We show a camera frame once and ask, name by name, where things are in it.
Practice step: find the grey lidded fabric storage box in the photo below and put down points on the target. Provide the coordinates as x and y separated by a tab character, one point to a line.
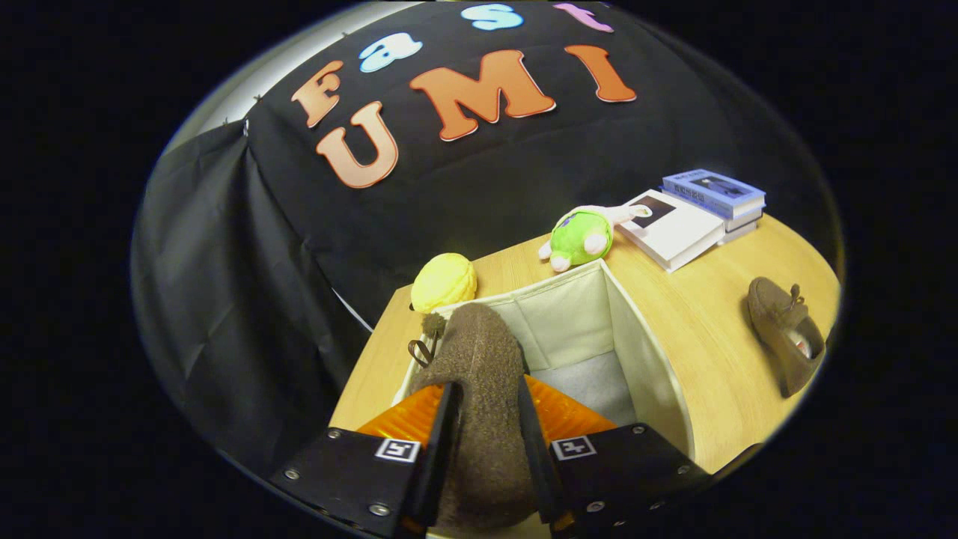
569	322

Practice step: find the blue book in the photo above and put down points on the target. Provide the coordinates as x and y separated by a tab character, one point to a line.
711	191

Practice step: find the white book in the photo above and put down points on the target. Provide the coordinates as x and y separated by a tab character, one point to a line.
673	232

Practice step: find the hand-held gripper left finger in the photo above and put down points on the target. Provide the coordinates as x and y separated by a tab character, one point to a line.
441	449

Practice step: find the grey book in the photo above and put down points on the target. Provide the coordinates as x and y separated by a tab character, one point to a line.
745	228

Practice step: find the brown fuzzy shoe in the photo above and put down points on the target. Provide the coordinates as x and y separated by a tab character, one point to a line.
479	359
771	314

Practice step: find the green and pink plush toy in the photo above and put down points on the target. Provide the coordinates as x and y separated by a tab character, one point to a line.
580	236

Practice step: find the yellow round plush toy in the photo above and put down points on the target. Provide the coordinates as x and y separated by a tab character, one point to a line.
445	281

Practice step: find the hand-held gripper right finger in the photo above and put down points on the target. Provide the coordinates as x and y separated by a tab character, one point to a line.
533	449

